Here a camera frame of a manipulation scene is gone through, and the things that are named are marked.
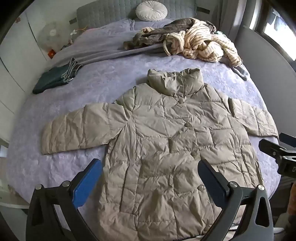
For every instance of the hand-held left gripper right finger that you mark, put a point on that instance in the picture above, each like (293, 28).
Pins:
(211, 183)

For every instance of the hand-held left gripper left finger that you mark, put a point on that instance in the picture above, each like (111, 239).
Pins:
(87, 183)

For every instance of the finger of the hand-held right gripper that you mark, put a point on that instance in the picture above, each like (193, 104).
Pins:
(268, 146)
(288, 139)

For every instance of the beige puffer jacket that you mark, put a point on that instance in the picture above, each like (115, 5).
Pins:
(161, 139)

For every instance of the person's right forearm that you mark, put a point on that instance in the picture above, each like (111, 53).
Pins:
(291, 208)

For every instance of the grey garment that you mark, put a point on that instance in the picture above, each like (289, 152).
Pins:
(242, 71)

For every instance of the bed with purple bedspread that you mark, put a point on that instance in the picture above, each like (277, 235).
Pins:
(104, 76)

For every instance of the window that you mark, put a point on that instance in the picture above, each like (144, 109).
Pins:
(277, 30)

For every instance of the folded dark jeans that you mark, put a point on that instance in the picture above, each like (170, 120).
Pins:
(48, 80)

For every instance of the cream striped plush robe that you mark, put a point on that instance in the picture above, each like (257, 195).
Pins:
(203, 39)

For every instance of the small red box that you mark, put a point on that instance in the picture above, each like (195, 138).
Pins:
(51, 53)

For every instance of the white wardrobe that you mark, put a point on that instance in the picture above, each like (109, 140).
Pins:
(13, 69)

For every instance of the small white toy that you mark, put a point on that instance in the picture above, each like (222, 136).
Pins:
(73, 32)

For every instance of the white electric fan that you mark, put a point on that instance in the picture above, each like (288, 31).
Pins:
(49, 34)

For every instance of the brown plush garment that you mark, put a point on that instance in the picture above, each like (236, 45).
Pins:
(157, 32)

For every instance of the grey quilted headboard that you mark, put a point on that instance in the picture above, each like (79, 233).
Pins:
(104, 11)

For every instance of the round white pillow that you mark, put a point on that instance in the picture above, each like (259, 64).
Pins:
(150, 10)

